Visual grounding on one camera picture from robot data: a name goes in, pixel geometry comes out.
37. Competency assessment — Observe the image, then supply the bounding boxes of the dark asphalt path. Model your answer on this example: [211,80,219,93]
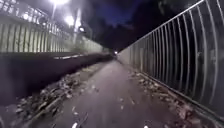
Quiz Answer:
[29,59,188,128]

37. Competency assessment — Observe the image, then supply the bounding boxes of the dark trees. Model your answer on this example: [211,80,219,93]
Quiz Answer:
[87,0,201,52]

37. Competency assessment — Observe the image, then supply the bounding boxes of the strip of fallen leaves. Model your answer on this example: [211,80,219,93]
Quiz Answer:
[123,63,224,128]
[9,61,107,128]

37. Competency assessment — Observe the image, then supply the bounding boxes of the pale metal railing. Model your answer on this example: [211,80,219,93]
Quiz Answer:
[116,0,224,122]

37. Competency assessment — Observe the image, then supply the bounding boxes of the pale fence with uprights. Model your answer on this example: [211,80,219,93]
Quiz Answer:
[0,21,108,55]

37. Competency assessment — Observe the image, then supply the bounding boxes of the pale lit upper railing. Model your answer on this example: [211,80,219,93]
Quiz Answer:
[0,0,64,34]

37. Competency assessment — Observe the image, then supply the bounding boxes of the dark low wall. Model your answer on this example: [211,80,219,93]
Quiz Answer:
[0,51,114,107]

